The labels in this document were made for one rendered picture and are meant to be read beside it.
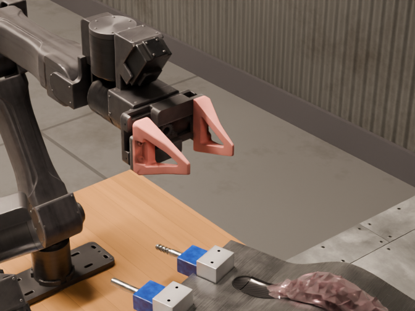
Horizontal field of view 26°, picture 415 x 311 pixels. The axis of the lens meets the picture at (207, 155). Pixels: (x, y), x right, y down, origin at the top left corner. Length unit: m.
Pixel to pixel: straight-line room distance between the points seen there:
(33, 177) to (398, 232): 0.64
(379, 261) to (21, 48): 0.68
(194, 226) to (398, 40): 1.70
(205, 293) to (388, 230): 0.40
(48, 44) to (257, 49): 2.52
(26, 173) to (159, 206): 0.35
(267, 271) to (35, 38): 0.49
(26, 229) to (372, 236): 0.70
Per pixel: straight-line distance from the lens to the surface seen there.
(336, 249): 1.53
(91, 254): 1.51
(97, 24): 1.08
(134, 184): 1.70
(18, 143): 1.36
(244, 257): 1.41
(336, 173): 3.31
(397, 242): 1.57
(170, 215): 1.61
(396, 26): 3.13
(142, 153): 1.02
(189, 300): 1.31
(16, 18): 1.29
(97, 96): 1.10
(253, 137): 3.51
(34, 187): 1.36
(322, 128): 3.50
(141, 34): 1.03
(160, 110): 1.02
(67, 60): 1.15
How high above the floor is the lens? 1.69
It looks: 30 degrees down
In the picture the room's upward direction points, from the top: straight up
